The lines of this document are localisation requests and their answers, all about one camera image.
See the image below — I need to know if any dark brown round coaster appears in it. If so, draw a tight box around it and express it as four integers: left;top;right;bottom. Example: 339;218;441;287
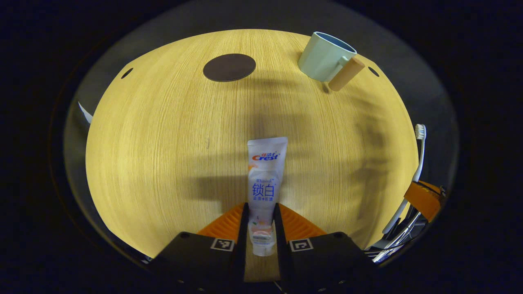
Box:
203;53;257;82

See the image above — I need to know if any white toothpaste tube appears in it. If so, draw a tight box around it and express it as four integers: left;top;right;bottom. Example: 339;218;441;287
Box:
247;136;288;257

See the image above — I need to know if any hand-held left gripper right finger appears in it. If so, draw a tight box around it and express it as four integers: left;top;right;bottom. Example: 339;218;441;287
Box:
273;203;378;294

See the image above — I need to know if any white flat object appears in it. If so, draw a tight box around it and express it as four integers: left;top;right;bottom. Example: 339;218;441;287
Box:
78;101;94;124

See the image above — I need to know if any light blue cup wooden handle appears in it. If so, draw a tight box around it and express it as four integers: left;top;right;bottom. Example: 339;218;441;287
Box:
297;31;366;92

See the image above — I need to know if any white toothbrush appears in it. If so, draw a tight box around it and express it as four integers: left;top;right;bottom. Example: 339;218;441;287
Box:
382;124;427;234

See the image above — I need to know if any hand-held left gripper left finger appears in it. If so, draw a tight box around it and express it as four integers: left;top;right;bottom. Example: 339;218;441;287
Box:
149;203;250;294

